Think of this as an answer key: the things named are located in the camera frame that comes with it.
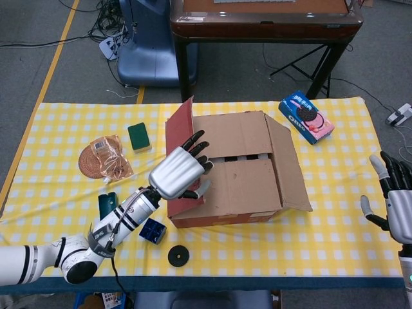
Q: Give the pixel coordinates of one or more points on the white grey power strip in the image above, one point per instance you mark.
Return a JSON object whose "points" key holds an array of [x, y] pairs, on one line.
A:
{"points": [[399, 115]]}

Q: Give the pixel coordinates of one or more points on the red cardboard shipping box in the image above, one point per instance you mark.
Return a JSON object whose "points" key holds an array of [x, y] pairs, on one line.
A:
{"points": [[251, 186]]}

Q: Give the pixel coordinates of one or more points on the blue four-compartment holder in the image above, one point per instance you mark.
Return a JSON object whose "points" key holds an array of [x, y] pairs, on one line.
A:
{"points": [[154, 230]]}

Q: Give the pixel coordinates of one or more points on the teal plastic trough tray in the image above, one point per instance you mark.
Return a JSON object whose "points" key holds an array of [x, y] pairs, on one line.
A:
{"points": [[106, 206]]}

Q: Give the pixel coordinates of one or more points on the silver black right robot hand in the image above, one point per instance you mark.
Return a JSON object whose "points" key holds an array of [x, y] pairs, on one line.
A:
{"points": [[400, 209]]}

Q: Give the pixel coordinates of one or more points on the dark wood mahjong table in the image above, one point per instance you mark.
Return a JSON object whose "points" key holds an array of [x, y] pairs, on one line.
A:
{"points": [[267, 29]]}

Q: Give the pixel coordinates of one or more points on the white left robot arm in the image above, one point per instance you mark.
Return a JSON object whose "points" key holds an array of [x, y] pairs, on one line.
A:
{"points": [[77, 254]]}

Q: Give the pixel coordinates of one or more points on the clear plastic spout pouch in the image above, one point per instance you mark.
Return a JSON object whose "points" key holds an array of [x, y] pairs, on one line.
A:
{"points": [[112, 161]]}

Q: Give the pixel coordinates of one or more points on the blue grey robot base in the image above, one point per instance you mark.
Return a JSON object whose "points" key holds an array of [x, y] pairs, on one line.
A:
{"points": [[145, 61]]}

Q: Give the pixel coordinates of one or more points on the round woven rattan coaster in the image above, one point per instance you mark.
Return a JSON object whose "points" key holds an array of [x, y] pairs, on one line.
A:
{"points": [[87, 164]]}

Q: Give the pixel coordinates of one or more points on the black foam disc with hole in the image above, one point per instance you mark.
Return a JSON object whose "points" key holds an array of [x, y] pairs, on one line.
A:
{"points": [[174, 259]]}

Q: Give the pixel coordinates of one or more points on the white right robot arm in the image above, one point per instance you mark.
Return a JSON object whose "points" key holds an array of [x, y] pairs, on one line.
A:
{"points": [[406, 267]]}

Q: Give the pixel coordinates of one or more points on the green yellow scrub sponge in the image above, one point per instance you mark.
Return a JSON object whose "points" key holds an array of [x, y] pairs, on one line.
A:
{"points": [[139, 136]]}

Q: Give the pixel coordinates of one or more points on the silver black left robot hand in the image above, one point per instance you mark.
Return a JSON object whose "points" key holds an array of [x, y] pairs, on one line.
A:
{"points": [[175, 174]]}

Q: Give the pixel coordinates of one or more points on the yellow white checkered tablecloth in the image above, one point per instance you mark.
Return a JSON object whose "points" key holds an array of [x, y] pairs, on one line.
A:
{"points": [[289, 244]]}

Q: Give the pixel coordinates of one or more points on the blue pink package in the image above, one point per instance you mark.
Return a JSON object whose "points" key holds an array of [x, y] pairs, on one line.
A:
{"points": [[305, 119]]}

